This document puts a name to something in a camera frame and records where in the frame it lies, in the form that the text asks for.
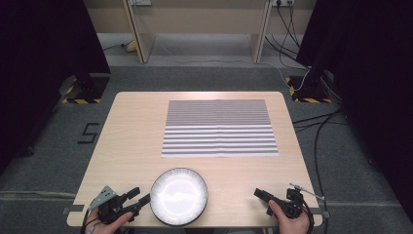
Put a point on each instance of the person's left hand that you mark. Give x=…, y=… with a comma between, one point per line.
x=104, y=227

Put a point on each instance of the stand base with hazard tape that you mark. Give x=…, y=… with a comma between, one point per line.
x=87, y=92
x=311, y=92

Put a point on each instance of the white wall socket strip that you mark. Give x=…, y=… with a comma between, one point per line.
x=283, y=2
x=140, y=2

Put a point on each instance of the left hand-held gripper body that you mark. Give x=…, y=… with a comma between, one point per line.
x=105, y=208

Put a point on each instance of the white plate with dark rim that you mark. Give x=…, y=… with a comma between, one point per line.
x=178, y=196

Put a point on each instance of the grey striped placemat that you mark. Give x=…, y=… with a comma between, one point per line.
x=220, y=130

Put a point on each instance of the black curtain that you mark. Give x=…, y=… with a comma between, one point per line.
x=39, y=65
x=373, y=81

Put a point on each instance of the yellow object on floor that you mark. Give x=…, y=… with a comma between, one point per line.
x=131, y=46

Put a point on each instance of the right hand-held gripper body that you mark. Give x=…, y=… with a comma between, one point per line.
x=293, y=204

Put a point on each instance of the grey tape strip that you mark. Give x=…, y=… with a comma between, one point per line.
x=319, y=213
x=73, y=209

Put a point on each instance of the person's right hand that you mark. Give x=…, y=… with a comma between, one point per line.
x=293, y=226

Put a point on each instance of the wooden desk leg panel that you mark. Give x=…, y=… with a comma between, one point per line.
x=142, y=39
x=258, y=42

